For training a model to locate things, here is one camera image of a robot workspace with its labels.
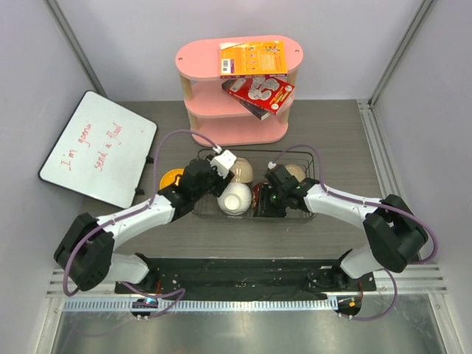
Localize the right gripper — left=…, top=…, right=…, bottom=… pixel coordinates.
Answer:
left=254, top=184, right=288, bottom=221

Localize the black wire dish rack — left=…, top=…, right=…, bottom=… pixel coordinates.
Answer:
left=193, top=148, right=316, bottom=222

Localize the yellow bowl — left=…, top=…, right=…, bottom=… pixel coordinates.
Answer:
left=159, top=168, right=184, bottom=190

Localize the beige speckled bowl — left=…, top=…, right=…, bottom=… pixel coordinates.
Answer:
left=230, top=157, right=254, bottom=184

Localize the red patterned bowl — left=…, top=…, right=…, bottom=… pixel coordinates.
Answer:
left=251, top=182, right=263, bottom=209

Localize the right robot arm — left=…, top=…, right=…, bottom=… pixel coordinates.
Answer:
left=260, top=162, right=428, bottom=291

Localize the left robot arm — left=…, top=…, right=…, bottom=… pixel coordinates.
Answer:
left=54, top=151, right=236, bottom=294

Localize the white ribbed bowl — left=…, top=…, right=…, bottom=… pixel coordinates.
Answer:
left=217, top=182, right=252, bottom=216

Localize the tan bowl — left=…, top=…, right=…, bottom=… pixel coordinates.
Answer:
left=285, top=164, right=306, bottom=182

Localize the pink three-tier shelf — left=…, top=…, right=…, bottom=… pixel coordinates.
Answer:
left=175, top=35, right=304, bottom=145

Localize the white dry-erase board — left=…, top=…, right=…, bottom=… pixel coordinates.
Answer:
left=38, top=91, right=158, bottom=209

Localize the red book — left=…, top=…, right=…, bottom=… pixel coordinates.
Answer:
left=221, top=75, right=295, bottom=120

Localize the orange book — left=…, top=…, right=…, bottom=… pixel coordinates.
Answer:
left=219, top=41, right=288, bottom=78

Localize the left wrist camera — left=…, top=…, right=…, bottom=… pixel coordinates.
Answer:
left=209, top=150, right=237, bottom=178

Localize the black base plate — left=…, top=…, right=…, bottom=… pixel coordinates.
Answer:
left=142, top=258, right=377, bottom=302

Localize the white slotted cable duct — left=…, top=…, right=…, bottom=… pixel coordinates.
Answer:
left=63, top=296, right=338, bottom=312

